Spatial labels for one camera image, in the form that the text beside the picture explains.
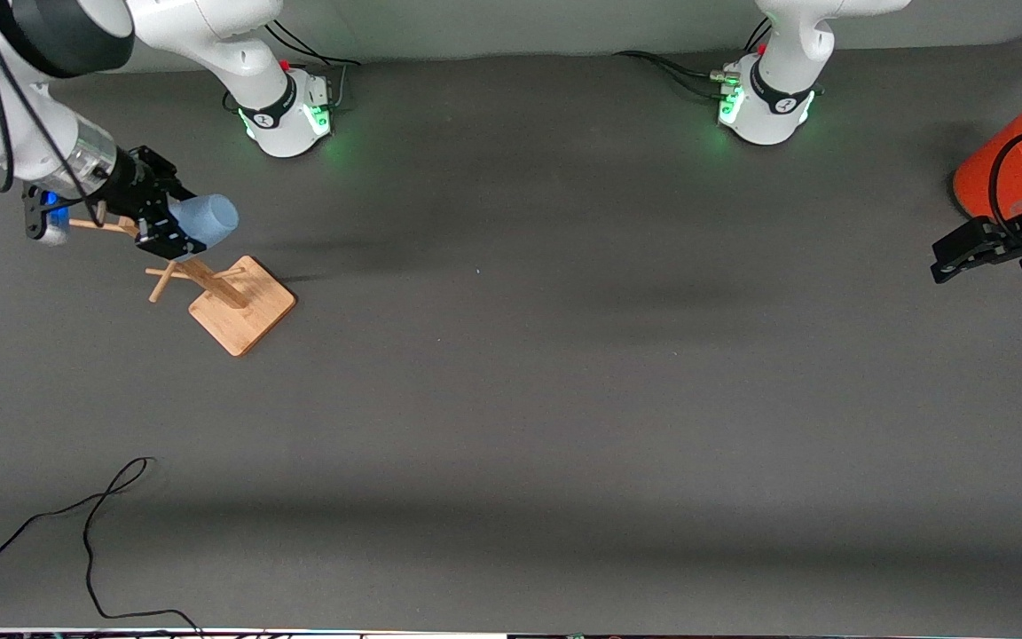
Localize light blue cup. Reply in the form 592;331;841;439
165;193;240;249

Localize orange cylindrical can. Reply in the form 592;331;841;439
952;89;1022;223

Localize wooden mug tree stand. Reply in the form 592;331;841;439
67;213;297;358

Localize dark grey table cloth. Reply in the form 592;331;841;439
0;31;1022;633

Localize black right arm base cables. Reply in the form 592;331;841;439
264;20;361;112

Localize black arm base cables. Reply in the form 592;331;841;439
264;20;361;112
613;18;774;103

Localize thin black loose cable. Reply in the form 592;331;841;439
0;457;203;636

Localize black left arm base cables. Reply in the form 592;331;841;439
613;18;774;103

